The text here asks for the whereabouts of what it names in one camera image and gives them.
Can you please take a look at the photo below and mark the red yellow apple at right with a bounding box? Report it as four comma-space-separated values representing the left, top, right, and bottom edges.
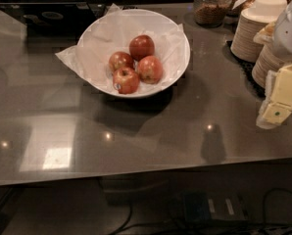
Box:
137, 56, 164, 84

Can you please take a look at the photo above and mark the white paper liner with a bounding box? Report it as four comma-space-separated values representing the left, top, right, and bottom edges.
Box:
55, 3, 187, 96

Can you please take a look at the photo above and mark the rear stack of paper plates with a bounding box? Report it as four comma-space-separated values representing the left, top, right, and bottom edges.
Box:
230, 0, 287, 63

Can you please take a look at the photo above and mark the dark box under table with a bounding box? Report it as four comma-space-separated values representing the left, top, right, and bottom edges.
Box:
182, 191, 249, 226

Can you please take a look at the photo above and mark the black cable left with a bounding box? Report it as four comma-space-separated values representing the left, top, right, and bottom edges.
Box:
98, 176, 134, 235

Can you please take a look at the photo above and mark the front stack of paper plates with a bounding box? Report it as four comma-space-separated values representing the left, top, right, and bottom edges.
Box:
252, 44, 285, 88

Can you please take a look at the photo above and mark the glass jar with granola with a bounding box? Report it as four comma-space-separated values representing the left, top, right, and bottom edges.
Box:
193, 0, 232, 27

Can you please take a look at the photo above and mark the black induction cooktop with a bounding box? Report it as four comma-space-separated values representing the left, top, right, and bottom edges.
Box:
0, 2, 106, 39

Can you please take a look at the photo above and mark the stack of paper plates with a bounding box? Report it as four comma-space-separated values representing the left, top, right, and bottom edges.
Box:
252, 44, 285, 88
230, 0, 287, 63

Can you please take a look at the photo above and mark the white bowl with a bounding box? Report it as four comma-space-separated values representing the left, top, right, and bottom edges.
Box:
76, 8, 191, 99

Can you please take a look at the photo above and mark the black cable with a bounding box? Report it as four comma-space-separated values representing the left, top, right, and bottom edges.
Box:
152, 187, 292, 235
98, 176, 134, 235

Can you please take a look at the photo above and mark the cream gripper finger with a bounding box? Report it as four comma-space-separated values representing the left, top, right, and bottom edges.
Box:
256, 64, 292, 129
253, 22, 275, 45

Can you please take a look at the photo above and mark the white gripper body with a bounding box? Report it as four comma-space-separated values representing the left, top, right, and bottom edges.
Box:
272, 0, 292, 61

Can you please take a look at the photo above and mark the black mat under plates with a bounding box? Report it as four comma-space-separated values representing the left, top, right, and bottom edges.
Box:
230, 51, 266, 99

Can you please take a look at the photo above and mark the black cable right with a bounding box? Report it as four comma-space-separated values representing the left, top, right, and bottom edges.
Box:
152, 187, 292, 235

